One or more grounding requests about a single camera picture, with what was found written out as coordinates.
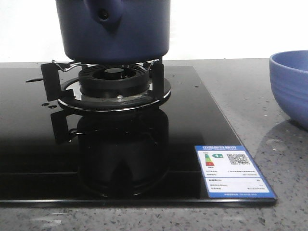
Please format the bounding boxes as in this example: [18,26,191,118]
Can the blue energy label sticker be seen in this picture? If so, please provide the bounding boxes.
[195,145,276,199]

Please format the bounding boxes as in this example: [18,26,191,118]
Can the blue saucepan with handle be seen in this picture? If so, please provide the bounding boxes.
[55,0,171,64]

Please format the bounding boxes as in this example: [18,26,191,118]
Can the black glass gas stove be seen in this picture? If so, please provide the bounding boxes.
[0,66,277,207]

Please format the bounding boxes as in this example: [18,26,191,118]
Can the right gas burner with support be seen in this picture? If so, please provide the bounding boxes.
[41,59,171,112]

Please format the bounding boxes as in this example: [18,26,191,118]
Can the light blue plastic bowl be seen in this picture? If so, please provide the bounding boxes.
[269,50,308,129]

